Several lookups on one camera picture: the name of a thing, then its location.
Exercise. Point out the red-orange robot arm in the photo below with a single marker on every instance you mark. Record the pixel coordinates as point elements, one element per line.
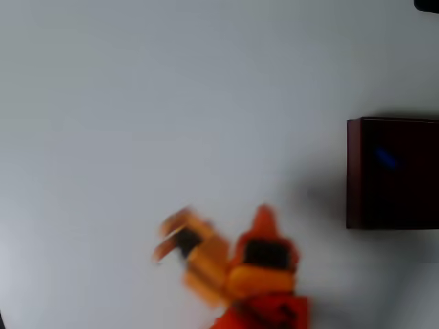
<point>267,313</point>

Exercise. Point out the dark red box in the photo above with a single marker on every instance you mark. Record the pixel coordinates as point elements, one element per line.
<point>394,178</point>

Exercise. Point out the small blue object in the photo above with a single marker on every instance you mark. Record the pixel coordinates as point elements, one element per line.
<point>386,157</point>

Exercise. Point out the black object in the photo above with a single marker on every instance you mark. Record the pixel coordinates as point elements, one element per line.
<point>428,5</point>

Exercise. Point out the yellow-orange wrist camera mount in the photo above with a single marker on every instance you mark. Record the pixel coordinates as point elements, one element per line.
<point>202,260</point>

